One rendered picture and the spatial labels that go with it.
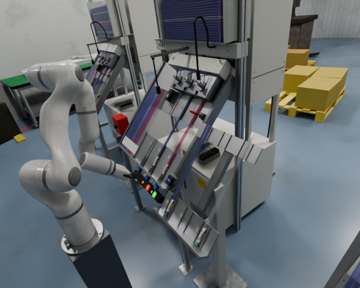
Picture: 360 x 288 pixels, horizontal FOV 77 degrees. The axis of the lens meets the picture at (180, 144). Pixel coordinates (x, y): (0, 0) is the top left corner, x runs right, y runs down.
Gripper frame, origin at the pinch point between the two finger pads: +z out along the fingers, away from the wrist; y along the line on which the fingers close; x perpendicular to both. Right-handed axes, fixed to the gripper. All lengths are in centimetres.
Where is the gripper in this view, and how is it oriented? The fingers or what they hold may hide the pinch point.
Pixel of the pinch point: (134, 175)
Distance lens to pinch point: 135.6
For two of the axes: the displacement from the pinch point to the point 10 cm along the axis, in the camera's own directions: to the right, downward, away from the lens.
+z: 6.6, 3.3, 6.7
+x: 4.9, -8.7, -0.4
